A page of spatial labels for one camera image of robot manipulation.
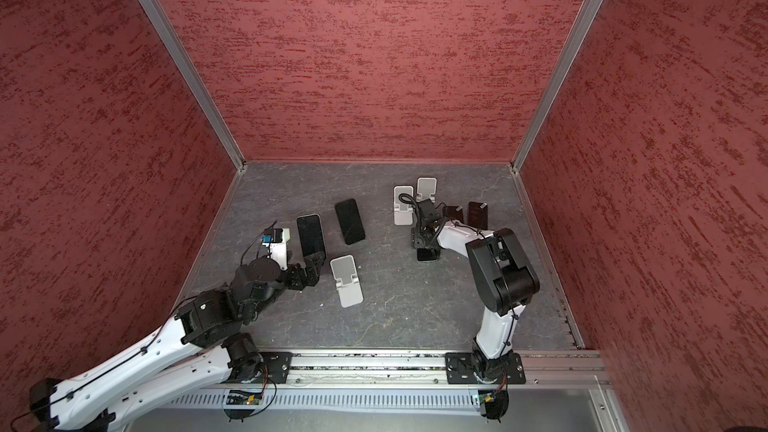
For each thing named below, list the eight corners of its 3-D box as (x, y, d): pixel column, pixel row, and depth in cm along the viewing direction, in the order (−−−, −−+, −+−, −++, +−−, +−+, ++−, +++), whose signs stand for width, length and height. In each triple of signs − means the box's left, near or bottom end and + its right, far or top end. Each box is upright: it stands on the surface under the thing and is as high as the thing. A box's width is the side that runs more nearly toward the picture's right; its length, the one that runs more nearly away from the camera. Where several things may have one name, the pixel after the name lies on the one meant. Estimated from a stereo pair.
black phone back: (347, 248, 98) (342, 227, 88) (339, 225, 104) (334, 203, 93) (366, 241, 100) (363, 220, 89) (357, 220, 105) (354, 197, 95)
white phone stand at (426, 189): (416, 206, 111) (419, 183, 100) (415, 200, 112) (418, 177, 102) (433, 206, 111) (437, 183, 101) (432, 200, 113) (436, 177, 102)
